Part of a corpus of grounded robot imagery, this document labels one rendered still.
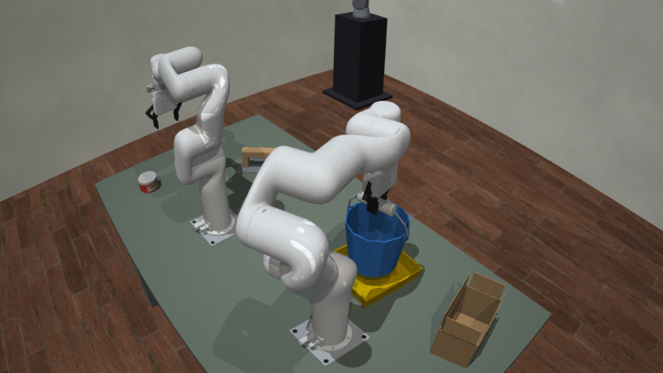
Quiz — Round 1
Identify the blue bucket with wire handle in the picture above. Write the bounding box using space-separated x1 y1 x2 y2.
345 190 409 278

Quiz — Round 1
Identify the yellow shallow tray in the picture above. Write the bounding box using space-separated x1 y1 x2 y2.
333 244 423 308

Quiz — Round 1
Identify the brown cardboard box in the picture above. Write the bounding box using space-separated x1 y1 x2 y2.
430 272 506 368

